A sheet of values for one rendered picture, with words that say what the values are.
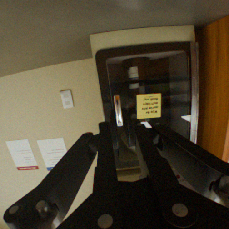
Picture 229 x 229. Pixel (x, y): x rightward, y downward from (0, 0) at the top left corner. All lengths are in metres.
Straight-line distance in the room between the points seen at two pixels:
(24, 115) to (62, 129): 0.30
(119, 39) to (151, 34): 0.09
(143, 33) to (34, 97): 0.79
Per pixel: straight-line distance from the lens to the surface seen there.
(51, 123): 0.98
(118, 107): 0.35
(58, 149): 1.05
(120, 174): 0.51
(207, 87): 0.53
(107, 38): 0.42
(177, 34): 0.47
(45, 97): 0.95
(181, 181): 0.54
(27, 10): 0.29
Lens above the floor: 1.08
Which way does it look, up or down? 16 degrees up
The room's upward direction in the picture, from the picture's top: 172 degrees clockwise
